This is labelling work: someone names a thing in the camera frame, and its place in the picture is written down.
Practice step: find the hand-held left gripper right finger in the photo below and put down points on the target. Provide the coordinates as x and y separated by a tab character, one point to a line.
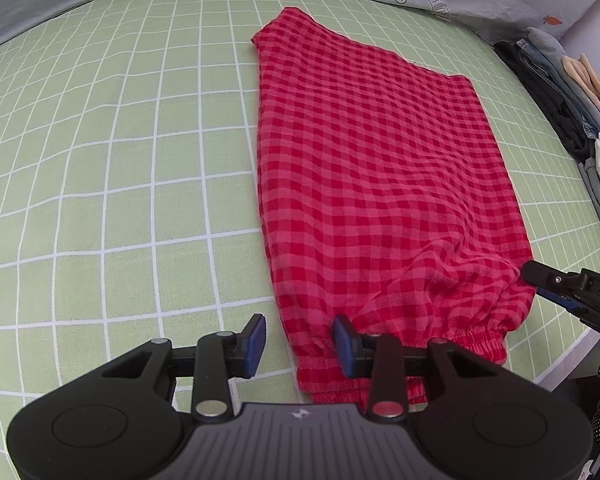
342	351

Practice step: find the blue folded jeans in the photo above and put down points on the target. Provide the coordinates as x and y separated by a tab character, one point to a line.
555	80

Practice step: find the black folded garment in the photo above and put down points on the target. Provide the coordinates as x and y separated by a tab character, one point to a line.
550	105

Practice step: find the beige folded garment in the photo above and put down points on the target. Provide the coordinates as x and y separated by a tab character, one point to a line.
592	85

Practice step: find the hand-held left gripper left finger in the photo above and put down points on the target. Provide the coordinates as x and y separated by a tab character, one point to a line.
255	346

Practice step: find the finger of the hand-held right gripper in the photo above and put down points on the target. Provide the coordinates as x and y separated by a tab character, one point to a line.
562	301
545	275

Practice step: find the green grid bed sheet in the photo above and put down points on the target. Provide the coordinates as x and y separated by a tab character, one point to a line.
120	170

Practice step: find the red checked pants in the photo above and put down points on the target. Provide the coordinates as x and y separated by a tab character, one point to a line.
370	170

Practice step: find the grey-blue folded garment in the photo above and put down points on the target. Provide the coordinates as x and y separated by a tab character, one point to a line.
560	57

